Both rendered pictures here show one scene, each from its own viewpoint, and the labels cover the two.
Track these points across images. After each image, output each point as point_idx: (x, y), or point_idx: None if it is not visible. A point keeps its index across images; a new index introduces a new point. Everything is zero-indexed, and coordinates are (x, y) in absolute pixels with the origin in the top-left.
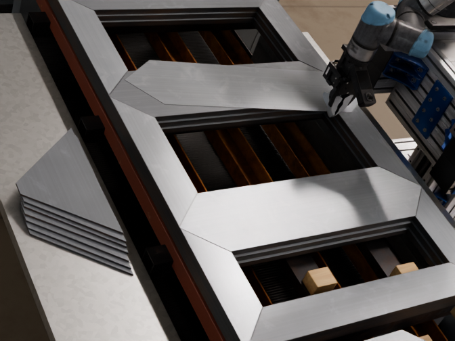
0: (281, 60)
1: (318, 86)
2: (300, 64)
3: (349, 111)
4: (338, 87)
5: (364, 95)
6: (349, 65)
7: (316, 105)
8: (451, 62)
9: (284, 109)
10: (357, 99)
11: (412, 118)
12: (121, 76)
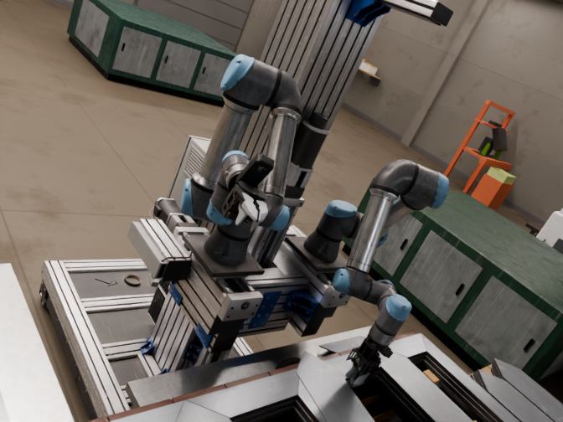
0: (281, 413)
1: (322, 385)
2: (302, 393)
3: (338, 369)
4: (377, 367)
5: (389, 349)
6: (378, 350)
7: (348, 393)
8: (257, 275)
9: (374, 421)
10: (388, 357)
11: (246, 326)
12: None
